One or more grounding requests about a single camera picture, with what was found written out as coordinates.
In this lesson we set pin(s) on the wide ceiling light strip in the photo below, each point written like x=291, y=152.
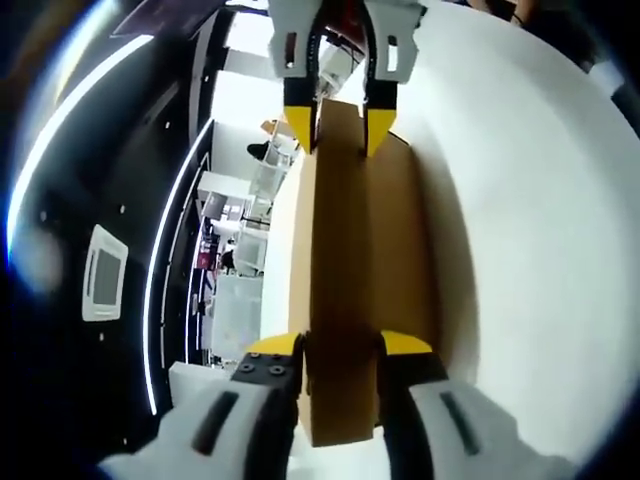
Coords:
x=47, y=131

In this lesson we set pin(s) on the brown cardboard shoe box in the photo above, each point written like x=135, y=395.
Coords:
x=345, y=225

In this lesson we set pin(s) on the ceiling air conditioner vent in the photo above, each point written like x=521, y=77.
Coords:
x=105, y=275

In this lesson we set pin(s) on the thin ceiling light strip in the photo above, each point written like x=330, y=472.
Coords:
x=148, y=325

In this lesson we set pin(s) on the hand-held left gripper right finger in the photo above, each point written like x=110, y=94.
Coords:
x=450, y=435

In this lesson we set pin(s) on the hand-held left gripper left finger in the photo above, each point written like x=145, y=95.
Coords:
x=200, y=440

